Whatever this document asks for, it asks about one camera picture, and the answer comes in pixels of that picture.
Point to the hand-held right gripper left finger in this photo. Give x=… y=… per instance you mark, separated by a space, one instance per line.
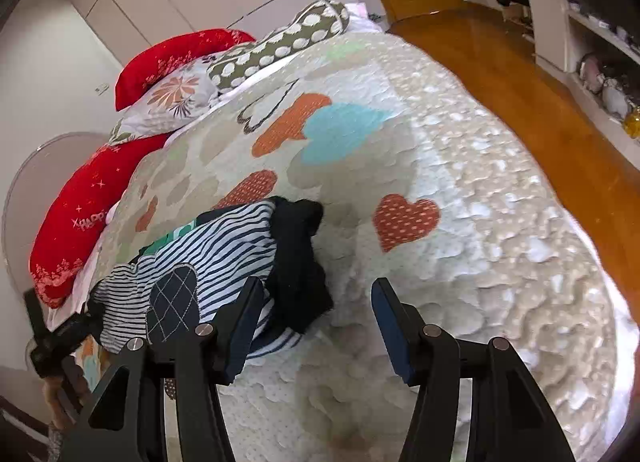
x=244 y=337

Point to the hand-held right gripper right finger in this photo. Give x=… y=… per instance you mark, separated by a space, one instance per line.
x=394 y=337

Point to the black pants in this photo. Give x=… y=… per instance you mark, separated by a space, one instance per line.
x=300 y=262

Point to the striped garment with heart patch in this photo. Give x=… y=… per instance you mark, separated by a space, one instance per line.
x=200 y=252

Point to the person's left hand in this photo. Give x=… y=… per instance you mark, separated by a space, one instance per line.
x=52 y=399

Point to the red snowflake print pillow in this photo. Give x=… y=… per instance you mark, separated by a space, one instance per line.
x=175 y=55
x=80 y=212

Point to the white round headboard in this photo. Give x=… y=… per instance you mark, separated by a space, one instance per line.
x=20 y=182

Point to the heart print quilt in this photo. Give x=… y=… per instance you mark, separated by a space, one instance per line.
x=450 y=152

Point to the white floral pillow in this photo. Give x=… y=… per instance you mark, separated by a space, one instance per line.
x=167 y=97

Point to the olive polka dot pillow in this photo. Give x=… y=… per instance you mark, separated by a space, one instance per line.
x=285 y=37

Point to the yellow object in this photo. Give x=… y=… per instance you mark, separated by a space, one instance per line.
x=633 y=123

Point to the white plush toy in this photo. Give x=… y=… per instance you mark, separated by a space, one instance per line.
x=614 y=98

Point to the white shelf unit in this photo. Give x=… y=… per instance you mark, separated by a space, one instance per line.
x=555 y=17

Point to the wall switch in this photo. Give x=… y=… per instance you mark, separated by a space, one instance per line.
x=101 y=88

